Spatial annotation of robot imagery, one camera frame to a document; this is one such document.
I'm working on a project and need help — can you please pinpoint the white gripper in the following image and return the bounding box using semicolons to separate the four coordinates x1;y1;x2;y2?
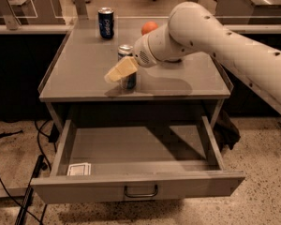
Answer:
104;33;158;83

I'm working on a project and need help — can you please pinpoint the redbull can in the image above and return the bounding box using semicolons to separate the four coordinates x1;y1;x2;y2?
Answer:
118;44;137;90

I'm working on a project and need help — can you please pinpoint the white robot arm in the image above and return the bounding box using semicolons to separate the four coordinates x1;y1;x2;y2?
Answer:
105;2;281;114

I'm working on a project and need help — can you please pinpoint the blue pepsi can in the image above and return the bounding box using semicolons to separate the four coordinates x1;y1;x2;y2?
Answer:
98;7;114;39

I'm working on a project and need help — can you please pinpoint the open top drawer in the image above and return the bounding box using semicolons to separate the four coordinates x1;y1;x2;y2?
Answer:
32;117;245;203

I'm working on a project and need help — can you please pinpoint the orange fruit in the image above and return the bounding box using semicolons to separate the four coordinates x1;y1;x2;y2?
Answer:
141;22;158;35

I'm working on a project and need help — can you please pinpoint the white bowl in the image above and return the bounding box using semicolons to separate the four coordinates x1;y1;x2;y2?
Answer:
166;58;182;63

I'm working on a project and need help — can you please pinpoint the grey metal cabinet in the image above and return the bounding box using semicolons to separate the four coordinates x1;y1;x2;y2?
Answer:
39;17;232;129

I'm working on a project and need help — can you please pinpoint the dark cloth behind cabinet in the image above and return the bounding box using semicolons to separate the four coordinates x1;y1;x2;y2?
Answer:
213;110;241;151

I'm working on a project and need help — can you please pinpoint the glass barrier panel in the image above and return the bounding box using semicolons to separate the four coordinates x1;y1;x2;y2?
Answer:
0;0;281;31

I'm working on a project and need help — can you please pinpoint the black power strip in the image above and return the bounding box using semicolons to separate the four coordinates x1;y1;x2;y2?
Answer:
15;155;44;225

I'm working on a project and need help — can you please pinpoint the black floor cable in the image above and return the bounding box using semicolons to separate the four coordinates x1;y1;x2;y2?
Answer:
0;119;54;225

